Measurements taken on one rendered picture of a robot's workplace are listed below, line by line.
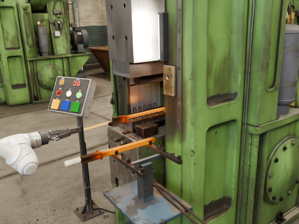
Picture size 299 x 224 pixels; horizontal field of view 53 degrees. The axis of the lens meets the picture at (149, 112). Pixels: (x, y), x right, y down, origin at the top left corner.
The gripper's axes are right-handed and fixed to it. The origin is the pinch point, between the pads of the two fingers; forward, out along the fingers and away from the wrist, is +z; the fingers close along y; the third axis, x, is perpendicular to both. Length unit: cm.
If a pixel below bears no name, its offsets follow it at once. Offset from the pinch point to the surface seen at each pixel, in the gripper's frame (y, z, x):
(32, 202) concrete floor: -104, -9, -99
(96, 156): 34.4, -3.5, -2.9
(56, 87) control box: -69, 15, 13
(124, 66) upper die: 1.7, 34.9, 34.0
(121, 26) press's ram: 1, 35, 57
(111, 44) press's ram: -12, 35, 47
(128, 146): 35.7, 14.4, -1.9
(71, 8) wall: -826, 344, 107
